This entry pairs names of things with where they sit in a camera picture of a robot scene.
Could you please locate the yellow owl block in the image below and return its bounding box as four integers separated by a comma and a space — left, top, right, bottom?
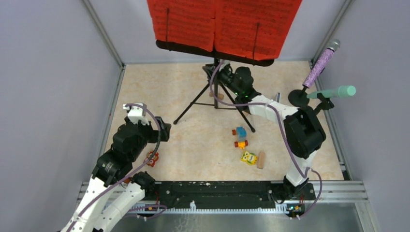
240, 151, 258, 165

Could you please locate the red owl block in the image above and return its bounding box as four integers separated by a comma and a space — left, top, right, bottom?
144, 150, 159, 167

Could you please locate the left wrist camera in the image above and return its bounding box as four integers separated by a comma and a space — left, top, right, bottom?
123, 103, 149, 126

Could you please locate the black round mic stand front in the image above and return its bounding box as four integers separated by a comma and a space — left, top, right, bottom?
314, 94, 335, 115

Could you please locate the brown wooden block under stand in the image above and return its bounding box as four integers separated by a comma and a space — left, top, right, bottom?
209, 92, 224, 101

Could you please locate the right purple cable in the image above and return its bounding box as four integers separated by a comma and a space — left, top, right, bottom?
208, 60, 322, 220

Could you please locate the purple glitter microphone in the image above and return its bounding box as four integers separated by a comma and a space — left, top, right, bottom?
303, 39, 341, 88

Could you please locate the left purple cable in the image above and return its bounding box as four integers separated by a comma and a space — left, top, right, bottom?
65, 103, 167, 232

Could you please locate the wooden block near owl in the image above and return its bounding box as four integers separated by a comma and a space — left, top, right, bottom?
257, 151, 266, 169

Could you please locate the red sheet music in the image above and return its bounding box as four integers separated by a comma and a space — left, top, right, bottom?
147, 0, 215, 52
214, 0, 302, 61

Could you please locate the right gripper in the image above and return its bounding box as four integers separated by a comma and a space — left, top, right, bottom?
202, 62, 240, 97

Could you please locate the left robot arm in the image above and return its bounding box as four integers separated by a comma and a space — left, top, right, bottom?
62, 116, 172, 232

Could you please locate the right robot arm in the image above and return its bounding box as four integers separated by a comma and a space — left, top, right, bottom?
210, 62, 326, 199

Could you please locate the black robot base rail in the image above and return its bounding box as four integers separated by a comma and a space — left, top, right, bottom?
144, 181, 316, 210

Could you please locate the toy block car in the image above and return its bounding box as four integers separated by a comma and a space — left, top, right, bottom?
232, 127, 248, 149

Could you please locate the purple cable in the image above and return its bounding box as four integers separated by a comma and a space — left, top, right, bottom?
208, 60, 322, 220
65, 103, 167, 232

